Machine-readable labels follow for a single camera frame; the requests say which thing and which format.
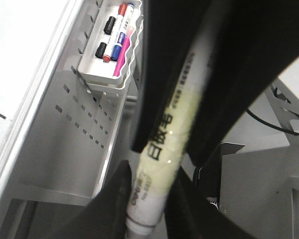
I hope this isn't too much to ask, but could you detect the black marker cap upper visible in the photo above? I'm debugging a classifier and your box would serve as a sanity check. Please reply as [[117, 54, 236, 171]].
[[103, 16, 116, 35]]

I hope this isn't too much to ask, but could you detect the white marker tray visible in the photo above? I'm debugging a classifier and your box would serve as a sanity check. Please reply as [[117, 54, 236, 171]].
[[78, 0, 143, 87]]

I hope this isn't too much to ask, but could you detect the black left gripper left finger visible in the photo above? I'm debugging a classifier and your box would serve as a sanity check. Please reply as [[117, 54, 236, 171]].
[[49, 160, 132, 239]]

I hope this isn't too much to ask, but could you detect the blue capped white marker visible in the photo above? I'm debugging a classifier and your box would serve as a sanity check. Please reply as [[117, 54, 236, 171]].
[[111, 3, 134, 61]]

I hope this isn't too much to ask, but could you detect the black marker cap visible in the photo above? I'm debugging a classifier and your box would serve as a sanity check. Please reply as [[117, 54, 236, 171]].
[[95, 42, 107, 59], [103, 16, 116, 35]]

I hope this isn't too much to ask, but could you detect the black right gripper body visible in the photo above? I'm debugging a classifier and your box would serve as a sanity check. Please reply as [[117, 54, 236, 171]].
[[132, 0, 299, 166]]

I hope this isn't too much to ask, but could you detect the pink highlighter pen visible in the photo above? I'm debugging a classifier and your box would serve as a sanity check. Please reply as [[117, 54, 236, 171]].
[[113, 26, 135, 77]]

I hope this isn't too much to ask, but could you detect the white whiteboard with grey frame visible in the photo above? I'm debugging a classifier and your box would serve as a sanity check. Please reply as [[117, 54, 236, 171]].
[[0, 0, 87, 200]]

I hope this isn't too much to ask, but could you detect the black cable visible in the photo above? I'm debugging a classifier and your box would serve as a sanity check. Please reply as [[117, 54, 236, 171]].
[[245, 84, 299, 136]]

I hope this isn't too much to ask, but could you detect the white perforated metal panel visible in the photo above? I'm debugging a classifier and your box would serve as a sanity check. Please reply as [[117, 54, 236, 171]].
[[0, 0, 145, 239]]

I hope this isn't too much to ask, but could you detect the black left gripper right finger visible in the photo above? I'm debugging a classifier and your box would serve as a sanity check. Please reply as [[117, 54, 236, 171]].
[[164, 168, 249, 239]]

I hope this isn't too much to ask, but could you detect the white taped black whiteboard marker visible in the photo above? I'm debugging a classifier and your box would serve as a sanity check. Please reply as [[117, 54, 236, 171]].
[[127, 38, 212, 239]]

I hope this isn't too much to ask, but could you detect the white wire basket rack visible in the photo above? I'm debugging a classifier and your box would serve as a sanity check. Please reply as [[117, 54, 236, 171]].
[[78, 15, 144, 95]]

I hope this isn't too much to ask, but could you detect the red capped white marker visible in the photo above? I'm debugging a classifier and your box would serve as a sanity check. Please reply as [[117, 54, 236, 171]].
[[102, 3, 128, 63]]

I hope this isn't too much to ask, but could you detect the black marker cap lower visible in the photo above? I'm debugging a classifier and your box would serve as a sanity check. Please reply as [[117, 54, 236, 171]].
[[95, 42, 107, 59]]

